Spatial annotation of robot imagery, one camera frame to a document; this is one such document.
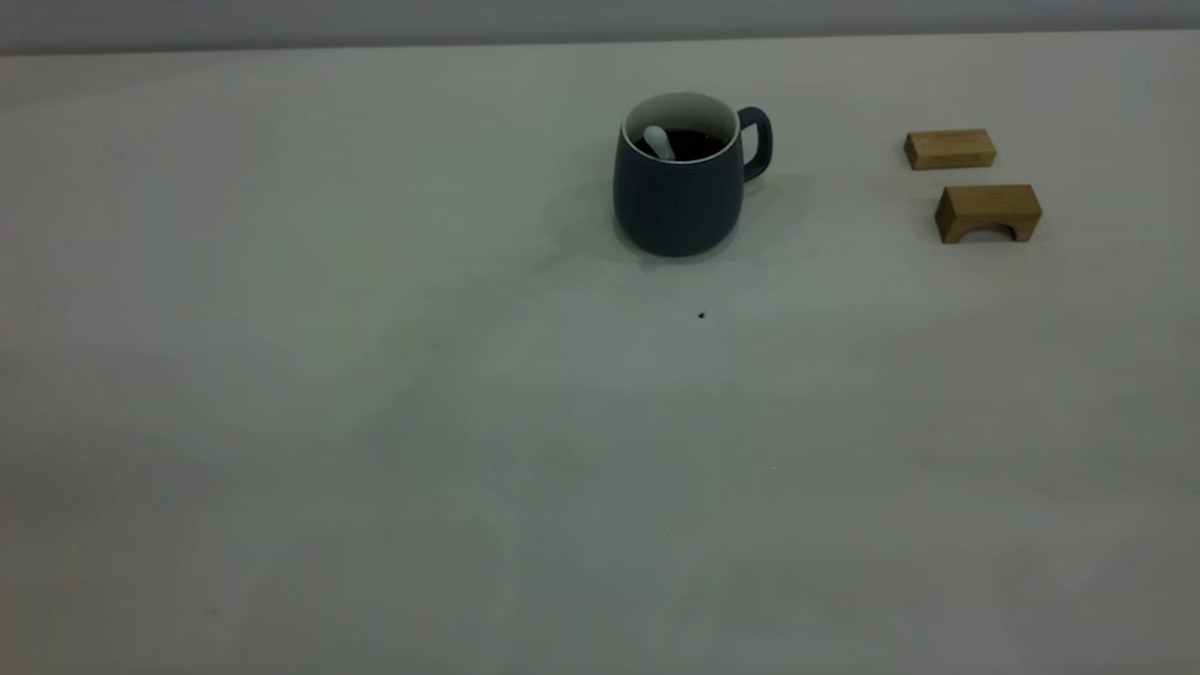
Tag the arched wooden block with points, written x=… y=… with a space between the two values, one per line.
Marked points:
x=984 y=202

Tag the dark grey ceramic mug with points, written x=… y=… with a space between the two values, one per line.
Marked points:
x=675 y=206

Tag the flat rectangular wooden block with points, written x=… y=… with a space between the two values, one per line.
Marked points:
x=949 y=150

